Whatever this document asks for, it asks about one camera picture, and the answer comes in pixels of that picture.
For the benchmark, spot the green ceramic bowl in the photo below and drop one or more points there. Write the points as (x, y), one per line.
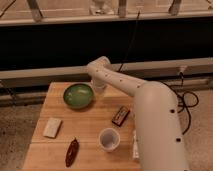
(78, 96)

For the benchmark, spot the dark red chili pepper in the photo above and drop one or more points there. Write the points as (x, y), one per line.
(72, 152)

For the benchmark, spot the clear plastic cup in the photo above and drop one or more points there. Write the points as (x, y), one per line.
(109, 139)

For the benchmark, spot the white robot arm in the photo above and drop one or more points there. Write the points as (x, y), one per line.
(155, 108)

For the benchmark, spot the white sponge block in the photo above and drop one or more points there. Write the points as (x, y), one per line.
(52, 127)

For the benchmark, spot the dark chocolate bar box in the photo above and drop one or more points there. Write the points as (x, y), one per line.
(120, 116)

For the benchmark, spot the translucent yellowish pusher tip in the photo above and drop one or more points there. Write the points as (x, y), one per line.
(99, 90)

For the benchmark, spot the white plastic bottle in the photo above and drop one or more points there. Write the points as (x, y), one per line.
(135, 146)

